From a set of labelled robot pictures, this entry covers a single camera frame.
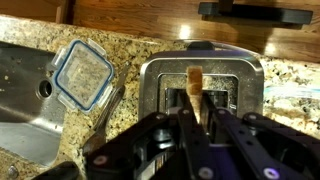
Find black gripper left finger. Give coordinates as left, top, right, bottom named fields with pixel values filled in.
left=83, top=91, right=218, bottom=180

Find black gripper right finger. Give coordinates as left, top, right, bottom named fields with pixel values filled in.
left=200, top=92, right=320, bottom=180

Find brown bread slice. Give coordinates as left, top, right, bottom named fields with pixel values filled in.
left=185, top=65, right=204, bottom=125

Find stainless steel toaster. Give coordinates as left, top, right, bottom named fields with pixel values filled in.
left=138, top=40, right=266, bottom=135

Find metal tongs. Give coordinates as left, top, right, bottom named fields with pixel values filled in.
left=81, top=61, right=133, bottom=156

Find clear container lid blue seal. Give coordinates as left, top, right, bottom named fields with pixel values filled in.
left=51, top=38, right=115, bottom=114

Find stainless steel sink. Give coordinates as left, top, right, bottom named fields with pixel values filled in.
left=0, top=41, right=68, bottom=168

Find black stereo camera bar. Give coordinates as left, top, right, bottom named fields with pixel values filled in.
left=198, top=0, right=314, bottom=26

